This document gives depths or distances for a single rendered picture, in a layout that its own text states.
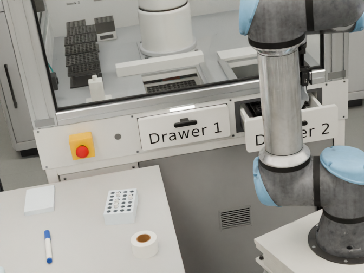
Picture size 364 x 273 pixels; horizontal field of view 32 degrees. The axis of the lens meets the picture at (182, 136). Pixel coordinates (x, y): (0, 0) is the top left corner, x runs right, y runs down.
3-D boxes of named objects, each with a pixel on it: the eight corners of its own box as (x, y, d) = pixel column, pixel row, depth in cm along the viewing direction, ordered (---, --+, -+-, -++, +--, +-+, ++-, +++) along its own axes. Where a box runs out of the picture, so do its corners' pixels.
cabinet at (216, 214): (348, 299, 250) (352, 118, 212) (88, 350, 241) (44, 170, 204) (279, 177, 333) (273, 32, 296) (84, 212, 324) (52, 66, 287)
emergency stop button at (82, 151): (90, 157, 196) (87, 146, 194) (77, 160, 196) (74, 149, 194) (89, 153, 199) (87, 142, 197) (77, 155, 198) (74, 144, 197)
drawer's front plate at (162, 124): (230, 136, 207) (228, 105, 202) (142, 150, 204) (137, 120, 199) (229, 133, 208) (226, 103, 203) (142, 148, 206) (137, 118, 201)
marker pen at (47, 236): (53, 262, 167) (52, 258, 167) (47, 264, 167) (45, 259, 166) (50, 233, 179) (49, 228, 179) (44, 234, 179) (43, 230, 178)
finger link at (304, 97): (304, 115, 185) (299, 86, 181) (298, 106, 190) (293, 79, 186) (314, 111, 185) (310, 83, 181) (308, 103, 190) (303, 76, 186)
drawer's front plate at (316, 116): (337, 137, 198) (338, 105, 193) (247, 153, 196) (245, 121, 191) (336, 135, 200) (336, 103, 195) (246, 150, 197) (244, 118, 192)
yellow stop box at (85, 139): (95, 157, 199) (91, 137, 196) (72, 162, 198) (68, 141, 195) (95, 150, 203) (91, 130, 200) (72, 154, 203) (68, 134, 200)
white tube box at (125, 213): (134, 223, 179) (132, 212, 178) (105, 225, 180) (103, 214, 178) (138, 199, 190) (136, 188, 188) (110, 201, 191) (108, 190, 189)
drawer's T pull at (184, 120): (197, 124, 199) (197, 120, 198) (174, 128, 198) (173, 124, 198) (195, 119, 202) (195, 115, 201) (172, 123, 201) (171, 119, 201)
